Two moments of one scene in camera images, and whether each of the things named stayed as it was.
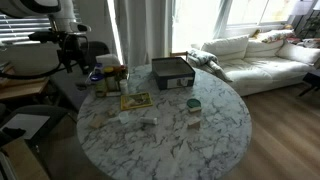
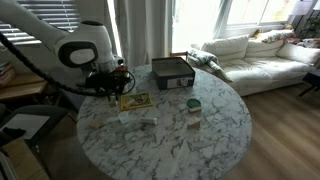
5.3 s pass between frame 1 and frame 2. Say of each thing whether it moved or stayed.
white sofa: stayed
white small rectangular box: stayed
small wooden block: moved
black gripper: moved
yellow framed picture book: stayed
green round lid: stayed
